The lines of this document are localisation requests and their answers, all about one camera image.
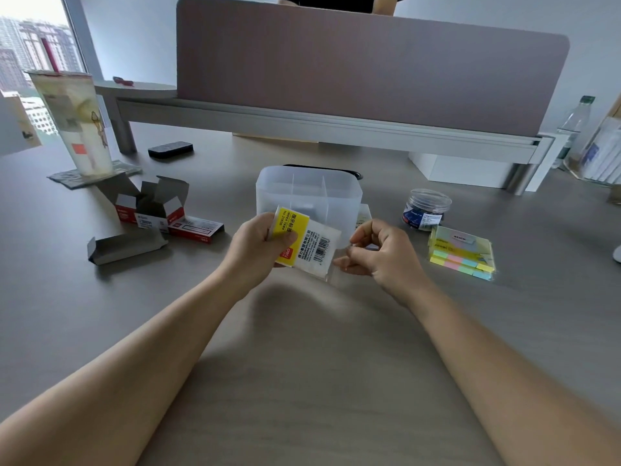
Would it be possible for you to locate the person's right hand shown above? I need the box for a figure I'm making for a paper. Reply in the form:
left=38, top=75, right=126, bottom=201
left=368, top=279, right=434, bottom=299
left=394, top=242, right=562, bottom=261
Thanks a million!
left=334, top=218, right=437, bottom=309

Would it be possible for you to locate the person's left hand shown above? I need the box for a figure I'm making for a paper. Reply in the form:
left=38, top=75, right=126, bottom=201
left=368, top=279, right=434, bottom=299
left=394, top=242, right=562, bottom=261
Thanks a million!
left=220, top=212, right=298, bottom=297

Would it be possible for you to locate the clear packet with yellow label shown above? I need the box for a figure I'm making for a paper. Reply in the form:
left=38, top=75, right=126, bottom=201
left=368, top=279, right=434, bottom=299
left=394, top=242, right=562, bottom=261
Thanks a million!
left=272, top=205, right=343, bottom=283

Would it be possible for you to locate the person's right forearm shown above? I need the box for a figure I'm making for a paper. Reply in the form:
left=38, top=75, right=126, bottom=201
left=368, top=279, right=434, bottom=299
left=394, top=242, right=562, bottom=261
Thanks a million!
left=406, top=284, right=621, bottom=466

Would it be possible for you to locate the person's left forearm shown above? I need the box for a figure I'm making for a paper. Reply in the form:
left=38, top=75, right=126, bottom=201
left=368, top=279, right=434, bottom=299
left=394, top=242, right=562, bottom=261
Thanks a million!
left=0, top=268, right=266, bottom=466

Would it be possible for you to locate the translucent divided organizer box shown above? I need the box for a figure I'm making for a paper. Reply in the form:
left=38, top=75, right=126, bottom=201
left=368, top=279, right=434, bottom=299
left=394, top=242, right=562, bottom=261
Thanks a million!
left=256, top=165, right=364, bottom=251

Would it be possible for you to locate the closed red white staple box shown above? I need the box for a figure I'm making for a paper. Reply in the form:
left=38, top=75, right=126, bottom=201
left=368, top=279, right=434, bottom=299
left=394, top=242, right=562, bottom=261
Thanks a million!
left=167, top=216, right=225, bottom=244

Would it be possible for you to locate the clear jar of binder clips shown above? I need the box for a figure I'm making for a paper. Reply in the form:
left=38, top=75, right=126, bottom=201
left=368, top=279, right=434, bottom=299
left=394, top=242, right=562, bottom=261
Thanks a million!
left=402, top=188, right=453, bottom=232

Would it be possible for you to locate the pastel sticky notes pack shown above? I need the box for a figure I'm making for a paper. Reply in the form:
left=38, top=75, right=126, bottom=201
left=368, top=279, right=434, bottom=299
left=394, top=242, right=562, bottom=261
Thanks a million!
left=428, top=225, right=497, bottom=281

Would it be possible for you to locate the open red white staple box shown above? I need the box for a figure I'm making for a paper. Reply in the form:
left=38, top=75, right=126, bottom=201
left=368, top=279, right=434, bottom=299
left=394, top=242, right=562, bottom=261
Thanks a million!
left=97, top=176, right=190, bottom=234

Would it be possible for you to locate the small black device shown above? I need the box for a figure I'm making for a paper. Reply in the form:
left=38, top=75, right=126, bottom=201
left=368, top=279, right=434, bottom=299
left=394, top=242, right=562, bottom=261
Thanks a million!
left=148, top=141, right=195, bottom=160

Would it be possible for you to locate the grey cardboard sleeve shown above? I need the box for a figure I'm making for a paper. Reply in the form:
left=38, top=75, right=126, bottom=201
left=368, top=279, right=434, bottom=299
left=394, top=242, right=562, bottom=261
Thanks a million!
left=87, top=229, right=169, bottom=266

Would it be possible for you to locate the grey napkin coaster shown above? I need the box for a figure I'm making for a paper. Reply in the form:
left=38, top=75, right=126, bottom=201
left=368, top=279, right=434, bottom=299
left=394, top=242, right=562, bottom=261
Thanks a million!
left=47, top=160, right=143, bottom=190

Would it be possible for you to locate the mauve desk divider panel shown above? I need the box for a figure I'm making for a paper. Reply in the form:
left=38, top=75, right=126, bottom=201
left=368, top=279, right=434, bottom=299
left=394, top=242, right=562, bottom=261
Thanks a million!
left=176, top=0, right=570, bottom=138

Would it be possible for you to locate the white round side shelf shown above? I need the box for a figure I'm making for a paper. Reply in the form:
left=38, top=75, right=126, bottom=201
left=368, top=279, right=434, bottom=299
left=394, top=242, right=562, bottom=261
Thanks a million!
left=93, top=80, right=178, bottom=100

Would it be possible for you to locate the printed plastic drink cup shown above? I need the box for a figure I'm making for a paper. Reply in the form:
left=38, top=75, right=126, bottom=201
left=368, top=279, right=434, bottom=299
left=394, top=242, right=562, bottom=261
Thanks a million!
left=24, top=70, right=115, bottom=178

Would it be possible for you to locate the clear plastic bottle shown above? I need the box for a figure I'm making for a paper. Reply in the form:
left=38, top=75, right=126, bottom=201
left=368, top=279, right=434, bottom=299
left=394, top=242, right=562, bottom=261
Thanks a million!
left=553, top=95, right=596, bottom=171

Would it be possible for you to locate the clear bag of papers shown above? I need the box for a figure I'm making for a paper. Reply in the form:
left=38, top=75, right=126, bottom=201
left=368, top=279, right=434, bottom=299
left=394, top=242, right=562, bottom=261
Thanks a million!
left=565, top=94, right=621, bottom=188

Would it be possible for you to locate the white paper bag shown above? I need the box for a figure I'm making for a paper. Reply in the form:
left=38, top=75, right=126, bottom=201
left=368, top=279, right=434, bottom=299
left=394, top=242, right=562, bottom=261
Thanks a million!
left=0, top=92, right=42, bottom=158

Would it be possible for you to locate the red drinking straw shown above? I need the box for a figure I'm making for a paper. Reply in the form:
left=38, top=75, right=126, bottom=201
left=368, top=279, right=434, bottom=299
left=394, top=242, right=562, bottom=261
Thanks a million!
left=41, top=38, right=62, bottom=74

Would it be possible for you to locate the grey metal divider frame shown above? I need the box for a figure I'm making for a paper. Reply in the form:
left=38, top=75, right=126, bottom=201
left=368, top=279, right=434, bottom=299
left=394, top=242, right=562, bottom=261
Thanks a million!
left=99, top=94, right=566, bottom=197

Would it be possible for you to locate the grey window frame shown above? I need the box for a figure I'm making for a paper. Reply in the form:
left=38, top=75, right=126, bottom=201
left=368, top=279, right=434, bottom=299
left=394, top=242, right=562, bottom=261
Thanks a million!
left=61, top=0, right=105, bottom=84

